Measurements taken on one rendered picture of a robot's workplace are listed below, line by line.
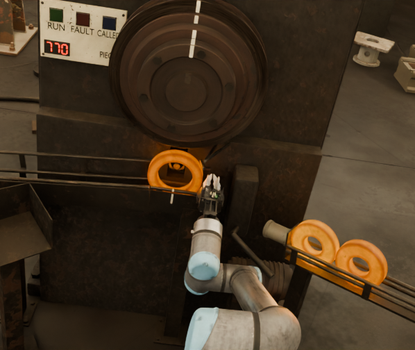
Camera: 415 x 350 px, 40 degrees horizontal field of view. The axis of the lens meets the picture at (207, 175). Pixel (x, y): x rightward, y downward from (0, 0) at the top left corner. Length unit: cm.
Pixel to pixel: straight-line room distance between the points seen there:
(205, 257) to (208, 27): 65
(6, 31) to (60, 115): 273
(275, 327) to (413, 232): 215
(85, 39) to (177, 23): 35
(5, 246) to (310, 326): 134
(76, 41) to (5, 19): 278
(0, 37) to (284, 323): 376
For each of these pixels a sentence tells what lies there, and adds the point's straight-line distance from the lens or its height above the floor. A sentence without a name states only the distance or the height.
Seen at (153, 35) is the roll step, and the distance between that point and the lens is 163.
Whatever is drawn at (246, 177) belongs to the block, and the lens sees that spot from 188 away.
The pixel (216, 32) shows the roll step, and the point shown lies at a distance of 162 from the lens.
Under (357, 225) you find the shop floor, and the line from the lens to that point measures 322.
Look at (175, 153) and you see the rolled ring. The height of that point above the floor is 84.
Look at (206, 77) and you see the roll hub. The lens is 162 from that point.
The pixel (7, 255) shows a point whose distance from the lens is 182.
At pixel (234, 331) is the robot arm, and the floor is 90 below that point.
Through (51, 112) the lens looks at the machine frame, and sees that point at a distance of 197.
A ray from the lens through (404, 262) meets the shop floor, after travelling 310.
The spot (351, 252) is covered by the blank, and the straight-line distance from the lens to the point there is 176.
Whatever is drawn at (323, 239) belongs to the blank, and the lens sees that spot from 179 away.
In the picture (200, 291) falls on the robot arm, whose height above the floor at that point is 53.
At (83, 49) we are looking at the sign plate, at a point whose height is 110.
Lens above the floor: 182
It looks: 33 degrees down
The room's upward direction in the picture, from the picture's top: 10 degrees clockwise
